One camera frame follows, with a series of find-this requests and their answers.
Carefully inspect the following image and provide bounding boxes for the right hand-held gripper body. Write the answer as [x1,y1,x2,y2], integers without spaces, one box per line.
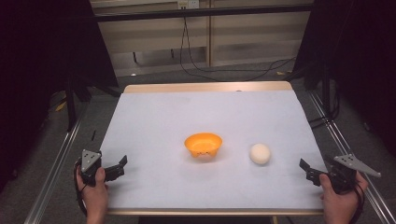
[326,153,382,195]

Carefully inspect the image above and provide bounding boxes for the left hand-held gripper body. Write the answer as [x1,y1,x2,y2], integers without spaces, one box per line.
[79,149,103,188]

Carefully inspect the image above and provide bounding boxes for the white ball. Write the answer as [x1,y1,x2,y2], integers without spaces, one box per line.
[248,143,272,166]

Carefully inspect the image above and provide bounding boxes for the orange plastic bowl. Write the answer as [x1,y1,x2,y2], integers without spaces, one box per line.
[183,132,224,159]

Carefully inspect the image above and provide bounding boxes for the person's left hand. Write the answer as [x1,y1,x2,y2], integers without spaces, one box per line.
[76,166,109,217]

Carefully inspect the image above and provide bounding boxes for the person's right hand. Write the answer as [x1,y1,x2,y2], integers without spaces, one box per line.
[318,171,369,224]

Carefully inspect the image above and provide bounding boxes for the black metal stand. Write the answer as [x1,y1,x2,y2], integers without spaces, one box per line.
[306,59,341,129]
[64,74,92,133]

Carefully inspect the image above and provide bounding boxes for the white table mat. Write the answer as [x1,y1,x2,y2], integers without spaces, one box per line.
[98,90,327,210]

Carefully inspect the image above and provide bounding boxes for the wooden table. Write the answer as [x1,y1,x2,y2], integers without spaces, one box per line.
[106,80,325,217]

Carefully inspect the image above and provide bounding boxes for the black curtain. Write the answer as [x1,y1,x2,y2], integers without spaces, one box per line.
[0,0,120,191]
[292,0,396,157]

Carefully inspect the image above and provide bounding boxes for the black horizontal bar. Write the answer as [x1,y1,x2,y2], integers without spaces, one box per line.
[92,3,315,23]

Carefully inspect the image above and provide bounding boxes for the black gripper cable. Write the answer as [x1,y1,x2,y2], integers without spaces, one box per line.
[73,158,89,217]
[347,182,366,224]

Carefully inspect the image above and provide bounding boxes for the metal floor rail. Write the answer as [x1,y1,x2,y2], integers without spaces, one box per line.
[307,90,396,224]
[23,102,90,224]

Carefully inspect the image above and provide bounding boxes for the long black floor cable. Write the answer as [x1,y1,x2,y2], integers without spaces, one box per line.
[178,16,297,83]

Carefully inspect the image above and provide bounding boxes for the white wall socket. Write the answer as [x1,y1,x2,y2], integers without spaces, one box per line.
[177,0,201,10]

